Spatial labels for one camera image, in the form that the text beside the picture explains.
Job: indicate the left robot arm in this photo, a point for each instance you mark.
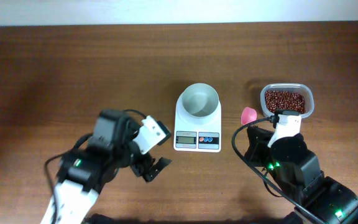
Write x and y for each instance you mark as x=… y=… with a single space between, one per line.
x=117 y=141

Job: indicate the white round bowl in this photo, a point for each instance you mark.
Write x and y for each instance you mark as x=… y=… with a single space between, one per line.
x=200 y=100

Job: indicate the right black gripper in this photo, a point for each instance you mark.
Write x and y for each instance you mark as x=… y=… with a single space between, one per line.
x=258 y=139

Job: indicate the pink measuring scoop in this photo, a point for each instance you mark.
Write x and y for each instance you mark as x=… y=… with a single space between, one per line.
x=248 y=115

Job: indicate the red beans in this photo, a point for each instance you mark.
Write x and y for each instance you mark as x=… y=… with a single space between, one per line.
x=284 y=100

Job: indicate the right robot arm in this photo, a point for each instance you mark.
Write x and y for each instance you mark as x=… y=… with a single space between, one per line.
x=295 y=169

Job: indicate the white digital kitchen scale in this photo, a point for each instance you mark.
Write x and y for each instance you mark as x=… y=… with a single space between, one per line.
x=197 y=134

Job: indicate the clear plastic bean container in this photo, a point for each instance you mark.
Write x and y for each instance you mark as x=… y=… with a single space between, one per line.
x=291 y=87

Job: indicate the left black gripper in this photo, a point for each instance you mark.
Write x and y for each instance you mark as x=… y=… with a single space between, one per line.
x=140 y=168

